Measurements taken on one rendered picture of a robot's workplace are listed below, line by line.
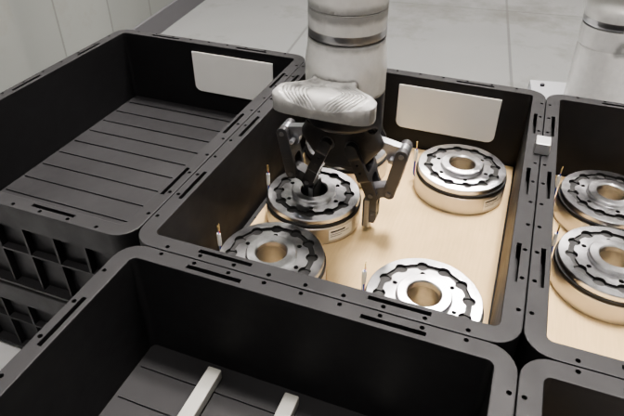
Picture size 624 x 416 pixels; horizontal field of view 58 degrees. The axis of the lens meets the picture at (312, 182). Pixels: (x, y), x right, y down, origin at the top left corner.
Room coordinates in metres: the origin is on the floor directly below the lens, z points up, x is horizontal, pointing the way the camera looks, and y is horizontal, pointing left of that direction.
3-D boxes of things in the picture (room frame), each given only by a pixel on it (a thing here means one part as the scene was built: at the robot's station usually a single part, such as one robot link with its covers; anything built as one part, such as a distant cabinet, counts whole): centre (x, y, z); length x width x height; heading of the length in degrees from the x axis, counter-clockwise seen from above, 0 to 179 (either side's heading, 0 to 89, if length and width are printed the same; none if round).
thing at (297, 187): (0.50, 0.00, 0.86); 0.05 x 0.05 x 0.01
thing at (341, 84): (0.47, -0.02, 1.02); 0.11 x 0.09 x 0.06; 159
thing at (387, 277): (0.35, -0.10, 0.86); 0.10 x 0.10 x 0.01
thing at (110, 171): (0.58, 0.21, 0.87); 0.40 x 0.30 x 0.11; 159
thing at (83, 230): (0.58, 0.21, 0.92); 0.40 x 0.30 x 0.02; 159
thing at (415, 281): (0.35, -0.10, 0.86); 0.05 x 0.05 x 0.01
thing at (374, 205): (0.47, -0.07, 0.87); 0.03 x 0.01 x 0.05; 69
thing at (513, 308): (0.48, -0.07, 0.92); 0.40 x 0.30 x 0.02; 159
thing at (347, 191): (0.50, 0.00, 0.86); 0.10 x 0.10 x 0.01
